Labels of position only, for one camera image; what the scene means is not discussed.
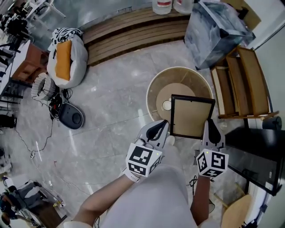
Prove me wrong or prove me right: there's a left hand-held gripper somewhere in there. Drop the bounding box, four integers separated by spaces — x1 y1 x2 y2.
121 119 170 183

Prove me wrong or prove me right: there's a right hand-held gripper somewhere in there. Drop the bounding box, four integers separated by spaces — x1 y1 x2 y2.
195 119 230 179

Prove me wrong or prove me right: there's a black picture frame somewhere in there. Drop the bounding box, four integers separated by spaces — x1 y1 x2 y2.
169 94 216 140

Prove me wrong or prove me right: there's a person's right forearm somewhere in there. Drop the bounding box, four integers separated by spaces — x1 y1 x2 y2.
188 174 212 227

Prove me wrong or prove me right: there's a person's left forearm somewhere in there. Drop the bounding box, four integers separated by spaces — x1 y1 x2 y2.
76 175 143 224

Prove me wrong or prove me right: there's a black cabinet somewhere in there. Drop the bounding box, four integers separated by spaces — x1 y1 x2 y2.
224 126 285 197

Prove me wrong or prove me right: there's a round beige basket bin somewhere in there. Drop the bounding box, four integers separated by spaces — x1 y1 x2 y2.
146 66 213 126

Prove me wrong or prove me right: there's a dark grey cylinder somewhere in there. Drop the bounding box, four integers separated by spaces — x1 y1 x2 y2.
262 116 283 130

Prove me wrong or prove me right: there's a wooden shelf rack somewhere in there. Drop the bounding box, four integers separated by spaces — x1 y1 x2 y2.
210 45 279 120

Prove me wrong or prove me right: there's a person's white clothing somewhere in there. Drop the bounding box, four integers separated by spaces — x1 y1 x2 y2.
64 163 197 228

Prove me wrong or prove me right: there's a round wooden stool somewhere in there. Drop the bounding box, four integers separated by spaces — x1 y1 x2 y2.
213 182 252 228

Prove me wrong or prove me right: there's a black oval device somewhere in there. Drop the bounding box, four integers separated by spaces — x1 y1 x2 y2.
58 102 86 130

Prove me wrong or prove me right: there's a white bean bag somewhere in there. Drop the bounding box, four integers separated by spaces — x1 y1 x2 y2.
46 33 89 89

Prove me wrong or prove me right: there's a wooden step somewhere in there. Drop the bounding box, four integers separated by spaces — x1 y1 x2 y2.
83 6 192 67

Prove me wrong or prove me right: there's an orange cushion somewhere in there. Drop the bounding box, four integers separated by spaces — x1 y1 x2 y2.
54 41 72 81

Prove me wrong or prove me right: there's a cardboard box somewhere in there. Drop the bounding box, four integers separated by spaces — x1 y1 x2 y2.
222 0 263 30

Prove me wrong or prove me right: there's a black and white patterned cloth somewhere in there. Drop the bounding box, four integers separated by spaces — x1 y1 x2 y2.
50 27 84 45

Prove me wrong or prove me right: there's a cluttered low table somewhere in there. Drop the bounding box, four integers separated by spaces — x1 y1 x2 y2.
0 175 68 228

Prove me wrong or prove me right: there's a brown wooden cabinet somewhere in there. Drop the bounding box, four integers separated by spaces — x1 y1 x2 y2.
11 43 49 83

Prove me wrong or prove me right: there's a tangled black cable bundle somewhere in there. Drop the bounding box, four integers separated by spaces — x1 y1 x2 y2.
48 88 74 121

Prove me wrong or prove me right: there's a thin black floor cable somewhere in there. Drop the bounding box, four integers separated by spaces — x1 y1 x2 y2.
15 119 54 158

